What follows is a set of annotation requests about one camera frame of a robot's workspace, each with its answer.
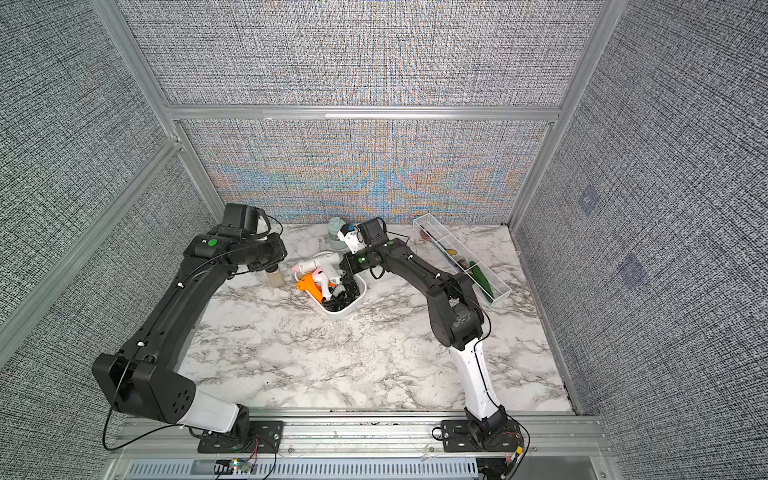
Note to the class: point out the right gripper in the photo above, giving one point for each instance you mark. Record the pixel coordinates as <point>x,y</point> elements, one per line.
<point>349,265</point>

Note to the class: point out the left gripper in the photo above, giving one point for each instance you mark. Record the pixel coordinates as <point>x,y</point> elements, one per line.
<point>280,251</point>

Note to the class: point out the white storage box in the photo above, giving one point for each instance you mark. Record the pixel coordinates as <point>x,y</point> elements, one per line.
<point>346,296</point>

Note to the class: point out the white pink glue gun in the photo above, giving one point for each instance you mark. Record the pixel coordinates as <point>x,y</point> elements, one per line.
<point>321,260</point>

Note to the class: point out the white orange glue gun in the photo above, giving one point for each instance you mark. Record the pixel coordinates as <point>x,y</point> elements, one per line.
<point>322,280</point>

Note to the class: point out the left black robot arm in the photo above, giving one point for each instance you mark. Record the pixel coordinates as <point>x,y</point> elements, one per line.
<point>142,378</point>

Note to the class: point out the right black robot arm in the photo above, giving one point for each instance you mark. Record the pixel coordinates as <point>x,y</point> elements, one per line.
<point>455,316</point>

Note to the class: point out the mint green bottle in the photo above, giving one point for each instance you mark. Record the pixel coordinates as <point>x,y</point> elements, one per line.
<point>335,226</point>

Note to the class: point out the small jar black lid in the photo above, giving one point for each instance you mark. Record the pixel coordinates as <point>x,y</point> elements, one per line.
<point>275,277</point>

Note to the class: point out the clear plastic organizer tray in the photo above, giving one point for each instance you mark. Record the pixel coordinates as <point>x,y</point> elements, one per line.
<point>460,258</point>

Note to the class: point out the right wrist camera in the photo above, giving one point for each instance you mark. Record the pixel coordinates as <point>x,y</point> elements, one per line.
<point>350,235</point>

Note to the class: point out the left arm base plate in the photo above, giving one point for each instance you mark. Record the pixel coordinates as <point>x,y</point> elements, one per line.
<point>264,436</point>

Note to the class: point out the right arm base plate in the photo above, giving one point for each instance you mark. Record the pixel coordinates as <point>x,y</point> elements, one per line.
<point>462,436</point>

